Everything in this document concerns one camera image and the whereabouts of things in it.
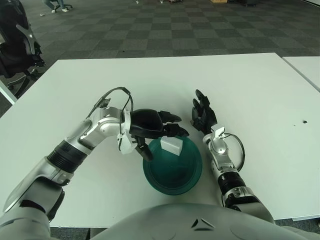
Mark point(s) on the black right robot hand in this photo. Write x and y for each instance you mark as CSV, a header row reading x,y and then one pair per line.
x,y
203,115

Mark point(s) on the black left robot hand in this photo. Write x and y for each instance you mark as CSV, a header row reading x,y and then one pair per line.
x,y
147,123

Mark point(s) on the white charger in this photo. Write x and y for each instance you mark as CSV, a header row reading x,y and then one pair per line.
x,y
172,146

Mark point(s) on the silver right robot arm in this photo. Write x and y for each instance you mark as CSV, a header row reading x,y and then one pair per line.
x,y
225,162

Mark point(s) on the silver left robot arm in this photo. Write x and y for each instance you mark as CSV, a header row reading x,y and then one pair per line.
x,y
82,142

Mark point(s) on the green plate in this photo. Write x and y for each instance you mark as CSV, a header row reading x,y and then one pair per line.
x,y
172,175

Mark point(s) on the grey robot torso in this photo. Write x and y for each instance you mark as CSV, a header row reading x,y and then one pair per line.
x,y
195,222

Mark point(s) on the cardboard box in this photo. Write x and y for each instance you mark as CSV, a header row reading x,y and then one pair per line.
x,y
219,1

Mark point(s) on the black office chair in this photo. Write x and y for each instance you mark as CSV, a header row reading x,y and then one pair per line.
x,y
16,47

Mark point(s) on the seated person in jeans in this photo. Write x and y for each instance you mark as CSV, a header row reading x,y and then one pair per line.
x,y
53,3

